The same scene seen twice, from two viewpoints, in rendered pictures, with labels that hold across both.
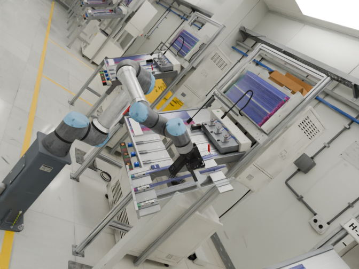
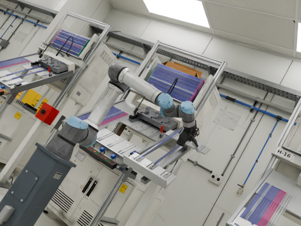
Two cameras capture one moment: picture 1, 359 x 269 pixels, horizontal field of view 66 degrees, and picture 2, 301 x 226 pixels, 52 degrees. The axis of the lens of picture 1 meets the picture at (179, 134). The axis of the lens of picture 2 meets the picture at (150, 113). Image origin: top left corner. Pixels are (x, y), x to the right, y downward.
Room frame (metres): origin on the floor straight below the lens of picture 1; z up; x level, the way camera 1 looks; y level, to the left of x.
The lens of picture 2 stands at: (-0.38, 0.79, 0.72)
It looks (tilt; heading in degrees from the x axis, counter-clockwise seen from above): 10 degrees up; 339
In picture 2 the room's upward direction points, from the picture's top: 32 degrees clockwise
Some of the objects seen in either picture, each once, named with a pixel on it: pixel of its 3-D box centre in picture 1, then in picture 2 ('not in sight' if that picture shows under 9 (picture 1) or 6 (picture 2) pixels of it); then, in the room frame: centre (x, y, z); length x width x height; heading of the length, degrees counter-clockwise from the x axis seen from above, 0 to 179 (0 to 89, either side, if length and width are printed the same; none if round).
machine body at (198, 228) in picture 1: (158, 206); (104, 202); (2.23, -0.30, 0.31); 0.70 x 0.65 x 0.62; 37
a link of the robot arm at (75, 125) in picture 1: (73, 125); (74, 128); (1.38, 0.45, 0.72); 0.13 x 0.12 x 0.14; 136
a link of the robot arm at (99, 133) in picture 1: (116, 108); (103, 106); (1.47, 0.36, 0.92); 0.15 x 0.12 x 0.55; 136
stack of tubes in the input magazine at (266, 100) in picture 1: (257, 99); (174, 85); (2.11, -0.24, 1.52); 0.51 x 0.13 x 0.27; 37
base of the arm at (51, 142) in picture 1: (60, 140); (62, 146); (1.38, 0.45, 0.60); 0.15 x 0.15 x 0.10
